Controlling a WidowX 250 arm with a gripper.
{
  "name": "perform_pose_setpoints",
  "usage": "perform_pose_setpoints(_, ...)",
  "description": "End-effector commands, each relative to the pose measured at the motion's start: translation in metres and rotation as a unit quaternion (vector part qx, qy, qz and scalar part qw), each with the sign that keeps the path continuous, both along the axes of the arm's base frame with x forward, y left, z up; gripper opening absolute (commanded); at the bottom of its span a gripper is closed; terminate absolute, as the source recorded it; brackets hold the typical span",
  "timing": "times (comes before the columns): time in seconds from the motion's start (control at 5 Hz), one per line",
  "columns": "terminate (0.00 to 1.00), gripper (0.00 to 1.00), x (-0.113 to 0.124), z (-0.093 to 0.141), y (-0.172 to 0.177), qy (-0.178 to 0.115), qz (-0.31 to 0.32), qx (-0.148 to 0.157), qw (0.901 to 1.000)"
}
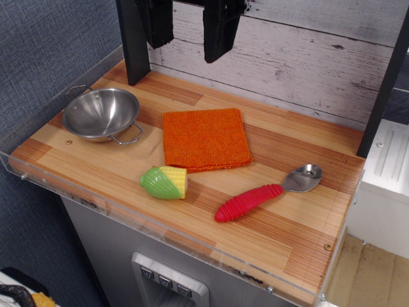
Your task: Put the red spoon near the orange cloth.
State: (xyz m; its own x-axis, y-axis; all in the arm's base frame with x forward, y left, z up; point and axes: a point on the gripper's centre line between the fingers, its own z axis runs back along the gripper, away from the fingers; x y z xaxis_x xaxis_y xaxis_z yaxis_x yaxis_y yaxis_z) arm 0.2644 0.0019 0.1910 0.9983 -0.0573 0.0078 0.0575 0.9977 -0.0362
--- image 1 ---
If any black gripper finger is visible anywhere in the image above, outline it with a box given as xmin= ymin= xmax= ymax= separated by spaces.
xmin=135 ymin=0 xmax=174 ymax=49
xmin=203 ymin=0 xmax=245 ymax=63

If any red handled metal spoon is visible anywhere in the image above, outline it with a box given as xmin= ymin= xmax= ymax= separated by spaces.
xmin=214 ymin=164 xmax=323 ymax=223

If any orange folded cloth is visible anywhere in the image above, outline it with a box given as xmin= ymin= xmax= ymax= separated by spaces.
xmin=162 ymin=108 xmax=253 ymax=173

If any stainless steel bowl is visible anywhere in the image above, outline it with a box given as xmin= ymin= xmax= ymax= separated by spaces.
xmin=62 ymin=84 xmax=144 ymax=145

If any toy corn cob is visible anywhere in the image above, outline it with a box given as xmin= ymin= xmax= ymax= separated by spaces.
xmin=139 ymin=166 xmax=188 ymax=200

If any clear acrylic guard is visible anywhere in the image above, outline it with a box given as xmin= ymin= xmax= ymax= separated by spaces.
xmin=10 ymin=42 xmax=367 ymax=306

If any grey toy fridge cabinet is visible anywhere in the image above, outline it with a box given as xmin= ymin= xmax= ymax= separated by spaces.
xmin=62 ymin=198 xmax=292 ymax=306

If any white toy sink unit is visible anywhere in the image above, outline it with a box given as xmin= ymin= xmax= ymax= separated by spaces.
xmin=346 ymin=120 xmax=408 ymax=258

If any silver dispenser panel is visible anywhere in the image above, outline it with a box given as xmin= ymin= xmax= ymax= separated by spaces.
xmin=131 ymin=252 xmax=210 ymax=307

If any yellow object bottom left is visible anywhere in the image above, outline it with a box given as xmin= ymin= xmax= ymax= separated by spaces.
xmin=31 ymin=292 xmax=58 ymax=307

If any black left post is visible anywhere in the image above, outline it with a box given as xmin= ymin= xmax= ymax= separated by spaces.
xmin=116 ymin=0 xmax=150 ymax=86

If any black post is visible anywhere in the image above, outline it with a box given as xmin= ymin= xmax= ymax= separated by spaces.
xmin=116 ymin=0 xmax=150 ymax=86
xmin=356 ymin=10 xmax=408 ymax=158

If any black right post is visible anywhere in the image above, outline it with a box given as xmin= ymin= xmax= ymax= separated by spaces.
xmin=356 ymin=10 xmax=408 ymax=158

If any black braided cable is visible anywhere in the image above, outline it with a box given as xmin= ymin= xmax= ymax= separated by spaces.
xmin=0 ymin=283 xmax=38 ymax=307

